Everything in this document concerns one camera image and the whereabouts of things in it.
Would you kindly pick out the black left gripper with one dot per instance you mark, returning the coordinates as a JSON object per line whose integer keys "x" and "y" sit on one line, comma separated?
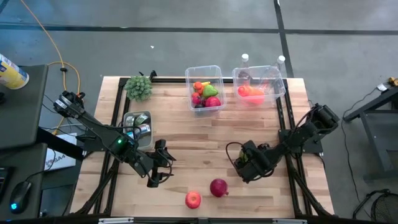
{"x": 158, "y": 162}

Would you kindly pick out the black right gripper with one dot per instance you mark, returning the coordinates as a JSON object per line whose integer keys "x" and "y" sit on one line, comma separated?
{"x": 258, "y": 161}

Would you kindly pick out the green apple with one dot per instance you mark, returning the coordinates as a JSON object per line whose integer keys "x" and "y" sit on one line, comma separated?
{"x": 210, "y": 91}
{"x": 244, "y": 155}

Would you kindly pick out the dark red pomegranate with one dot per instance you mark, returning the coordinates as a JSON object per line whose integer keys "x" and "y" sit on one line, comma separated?
{"x": 219, "y": 187}

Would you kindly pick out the green-label tin can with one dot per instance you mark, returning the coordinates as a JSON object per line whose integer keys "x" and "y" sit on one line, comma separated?
{"x": 129, "y": 120}
{"x": 141, "y": 118}

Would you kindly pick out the red apple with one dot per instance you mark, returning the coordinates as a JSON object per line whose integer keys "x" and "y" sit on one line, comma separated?
{"x": 193, "y": 199}

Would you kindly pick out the orange plastic bottle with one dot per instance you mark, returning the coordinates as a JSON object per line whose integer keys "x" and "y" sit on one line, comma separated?
{"x": 255, "y": 95}

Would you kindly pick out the dark avocado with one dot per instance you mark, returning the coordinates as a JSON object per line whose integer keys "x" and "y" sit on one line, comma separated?
{"x": 199, "y": 106}

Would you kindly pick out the clear water bottle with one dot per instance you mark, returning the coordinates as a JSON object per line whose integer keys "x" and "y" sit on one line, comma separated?
{"x": 245, "y": 57}
{"x": 280, "y": 59}

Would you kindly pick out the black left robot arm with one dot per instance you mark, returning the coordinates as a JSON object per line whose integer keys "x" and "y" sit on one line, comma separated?
{"x": 93, "y": 127}

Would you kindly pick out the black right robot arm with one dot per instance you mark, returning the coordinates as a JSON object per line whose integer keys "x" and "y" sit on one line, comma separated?
{"x": 311, "y": 129}

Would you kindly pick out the clear plastic bin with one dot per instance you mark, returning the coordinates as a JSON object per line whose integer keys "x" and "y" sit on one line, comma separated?
{"x": 275, "y": 90}
{"x": 217, "y": 74}

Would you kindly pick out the red round fruit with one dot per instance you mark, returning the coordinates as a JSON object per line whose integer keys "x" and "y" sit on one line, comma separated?
{"x": 213, "y": 101}

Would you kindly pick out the green leafy vegetable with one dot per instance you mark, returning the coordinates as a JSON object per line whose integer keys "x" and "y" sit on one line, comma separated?
{"x": 139, "y": 88}

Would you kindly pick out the white cardboard box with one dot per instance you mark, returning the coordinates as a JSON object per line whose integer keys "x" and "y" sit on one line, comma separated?
{"x": 60, "y": 161}

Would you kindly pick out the black metal stand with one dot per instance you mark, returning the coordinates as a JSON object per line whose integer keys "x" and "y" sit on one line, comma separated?
{"x": 369, "y": 130}

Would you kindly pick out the black desk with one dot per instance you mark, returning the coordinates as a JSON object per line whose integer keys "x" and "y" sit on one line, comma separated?
{"x": 18, "y": 158}

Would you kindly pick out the black computer mouse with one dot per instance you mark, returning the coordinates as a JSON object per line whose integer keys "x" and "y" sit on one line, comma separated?
{"x": 20, "y": 197}

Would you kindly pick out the small white device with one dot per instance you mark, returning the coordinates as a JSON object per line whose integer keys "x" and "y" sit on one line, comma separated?
{"x": 381, "y": 87}

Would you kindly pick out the dark grey side table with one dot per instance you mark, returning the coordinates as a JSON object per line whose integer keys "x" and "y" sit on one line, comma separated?
{"x": 21, "y": 109}

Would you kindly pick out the small yellow tool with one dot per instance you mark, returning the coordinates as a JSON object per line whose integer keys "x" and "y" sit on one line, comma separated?
{"x": 393, "y": 81}

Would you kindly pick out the yellow wipes canister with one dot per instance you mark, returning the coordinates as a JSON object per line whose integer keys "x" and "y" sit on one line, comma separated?
{"x": 11, "y": 73}

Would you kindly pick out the white frame bracket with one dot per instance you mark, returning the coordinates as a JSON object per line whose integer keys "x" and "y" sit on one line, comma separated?
{"x": 289, "y": 221}
{"x": 116, "y": 221}

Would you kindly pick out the black aluminium table frame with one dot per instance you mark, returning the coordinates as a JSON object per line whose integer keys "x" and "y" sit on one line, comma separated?
{"x": 174, "y": 80}

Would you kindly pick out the black frame knob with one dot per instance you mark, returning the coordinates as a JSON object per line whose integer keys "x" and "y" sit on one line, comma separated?
{"x": 152, "y": 75}

